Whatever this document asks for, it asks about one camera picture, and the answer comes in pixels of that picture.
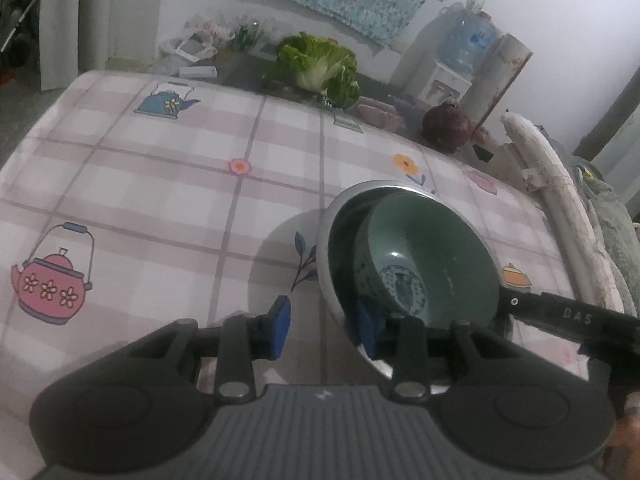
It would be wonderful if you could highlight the green patterned pillow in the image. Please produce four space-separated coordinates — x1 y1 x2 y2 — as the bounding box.
572 165 639 318

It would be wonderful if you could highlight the steel bowl with handles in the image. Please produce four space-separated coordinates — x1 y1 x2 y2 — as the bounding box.
317 181 512 379

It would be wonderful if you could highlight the rolled patterned mat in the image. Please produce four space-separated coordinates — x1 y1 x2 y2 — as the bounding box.
460 34 533 130

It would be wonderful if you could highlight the white grey curtain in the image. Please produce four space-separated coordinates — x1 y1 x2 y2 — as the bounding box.
39 0 162 91

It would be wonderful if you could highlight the dark green ceramic bowl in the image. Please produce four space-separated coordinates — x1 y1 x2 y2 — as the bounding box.
352 191 501 328

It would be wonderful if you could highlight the plastic bags clutter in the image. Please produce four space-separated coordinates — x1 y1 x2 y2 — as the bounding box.
159 12 292 79

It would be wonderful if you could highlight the plaid teapot tablecloth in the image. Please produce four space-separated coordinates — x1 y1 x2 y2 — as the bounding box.
0 69 591 461

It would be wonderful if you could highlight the white water dispenser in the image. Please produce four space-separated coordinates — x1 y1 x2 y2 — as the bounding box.
390 52 472 106

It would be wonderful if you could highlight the dark red cabbage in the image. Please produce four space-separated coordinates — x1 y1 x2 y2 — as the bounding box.
421 101 473 155

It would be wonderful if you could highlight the blue water bottle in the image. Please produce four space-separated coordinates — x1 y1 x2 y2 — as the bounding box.
437 0 498 78

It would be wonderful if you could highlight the green leafy cabbage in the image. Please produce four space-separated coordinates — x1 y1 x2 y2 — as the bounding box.
264 32 360 108

